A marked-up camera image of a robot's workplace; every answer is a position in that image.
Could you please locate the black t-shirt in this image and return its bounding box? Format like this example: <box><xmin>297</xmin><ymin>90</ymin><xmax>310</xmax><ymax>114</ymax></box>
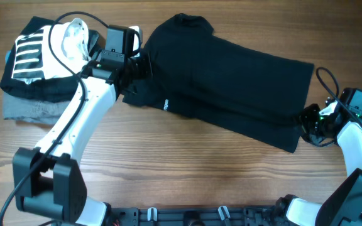
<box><xmin>123</xmin><ymin>13</ymin><xmax>314</xmax><ymax>153</ymax></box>

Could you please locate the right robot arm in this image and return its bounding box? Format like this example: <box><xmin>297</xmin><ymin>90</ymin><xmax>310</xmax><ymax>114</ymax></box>
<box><xmin>271</xmin><ymin>88</ymin><xmax>362</xmax><ymax>225</ymax></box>

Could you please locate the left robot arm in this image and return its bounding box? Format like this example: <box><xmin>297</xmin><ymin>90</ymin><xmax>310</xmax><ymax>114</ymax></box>
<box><xmin>9</xmin><ymin>26</ymin><xmax>144</xmax><ymax>225</ymax></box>

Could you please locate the black folded garment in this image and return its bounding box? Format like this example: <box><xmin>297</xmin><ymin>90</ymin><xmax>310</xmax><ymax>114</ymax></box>
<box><xmin>0</xmin><ymin>16</ymin><xmax>102</xmax><ymax>102</ymax></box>

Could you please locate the grey folded garment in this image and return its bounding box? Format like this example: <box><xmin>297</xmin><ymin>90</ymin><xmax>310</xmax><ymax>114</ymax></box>
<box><xmin>3</xmin><ymin>93</ymin><xmax>70</xmax><ymax>125</ymax></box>

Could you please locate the white striped folded garment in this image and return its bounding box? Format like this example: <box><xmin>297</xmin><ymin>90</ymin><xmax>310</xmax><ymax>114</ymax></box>
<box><xmin>11</xmin><ymin>18</ymin><xmax>91</xmax><ymax>84</ymax></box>

